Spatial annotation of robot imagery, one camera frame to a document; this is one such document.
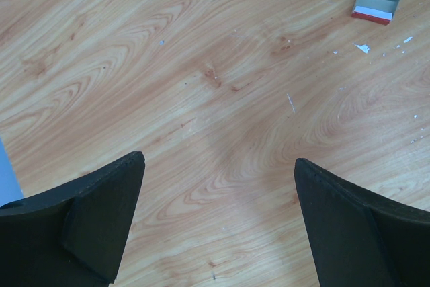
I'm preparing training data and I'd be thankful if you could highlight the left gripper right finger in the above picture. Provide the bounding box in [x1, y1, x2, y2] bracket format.
[294, 158, 429, 286]

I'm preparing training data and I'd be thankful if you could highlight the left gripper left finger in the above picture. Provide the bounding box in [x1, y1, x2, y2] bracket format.
[1, 151, 145, 286]

